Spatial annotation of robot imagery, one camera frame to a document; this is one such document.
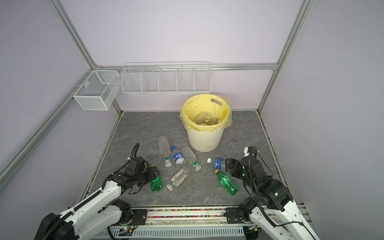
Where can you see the clear bottle blue label cap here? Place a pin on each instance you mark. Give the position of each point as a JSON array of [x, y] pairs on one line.
[[178, 157]]

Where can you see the green bottle yellow cap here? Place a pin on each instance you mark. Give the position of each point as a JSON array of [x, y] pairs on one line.
[[226, 182], [156, 183]]

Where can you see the clear bottle yellow white label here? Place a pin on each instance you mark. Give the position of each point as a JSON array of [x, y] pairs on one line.
[[178, 178]]

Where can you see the clear bottle green neck label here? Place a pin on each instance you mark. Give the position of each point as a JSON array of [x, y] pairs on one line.
[[191, 158]]

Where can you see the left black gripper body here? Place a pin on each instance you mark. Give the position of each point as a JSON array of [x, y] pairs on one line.
[[144, 177]]

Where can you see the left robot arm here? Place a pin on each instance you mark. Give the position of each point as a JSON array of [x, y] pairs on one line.
[[103, 208]]

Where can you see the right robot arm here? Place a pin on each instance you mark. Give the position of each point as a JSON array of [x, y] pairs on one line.
[[270, 206]]

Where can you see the white plastic waste bin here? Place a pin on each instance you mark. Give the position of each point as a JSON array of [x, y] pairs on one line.
[[205, 141]]

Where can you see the clear bottle red green label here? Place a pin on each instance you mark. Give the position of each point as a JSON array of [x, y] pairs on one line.
[[165, 150]]

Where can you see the small white mesh basket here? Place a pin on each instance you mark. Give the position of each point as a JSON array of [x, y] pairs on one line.
[[99, 90]]

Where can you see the clear bottle purple label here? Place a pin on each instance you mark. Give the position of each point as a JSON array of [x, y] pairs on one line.
[[211, 122]]

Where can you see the clear bottle green white label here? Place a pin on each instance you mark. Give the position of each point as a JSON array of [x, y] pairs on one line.
[[200, 118]]

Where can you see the blue label bottle white cap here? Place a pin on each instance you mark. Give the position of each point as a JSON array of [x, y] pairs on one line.
[[217, 163]]

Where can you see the yellow plastic bin liner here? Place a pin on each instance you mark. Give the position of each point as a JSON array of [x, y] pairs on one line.
[[217, 106]]

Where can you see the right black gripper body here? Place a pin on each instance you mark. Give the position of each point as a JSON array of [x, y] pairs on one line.
[[237, 171]]

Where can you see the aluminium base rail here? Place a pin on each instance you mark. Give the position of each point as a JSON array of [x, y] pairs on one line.
[[198, 222]]

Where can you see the long white wire basket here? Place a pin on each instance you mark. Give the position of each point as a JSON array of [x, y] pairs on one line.
[[166, 78]]

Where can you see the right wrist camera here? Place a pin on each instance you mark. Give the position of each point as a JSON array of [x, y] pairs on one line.
[[249, 151]]

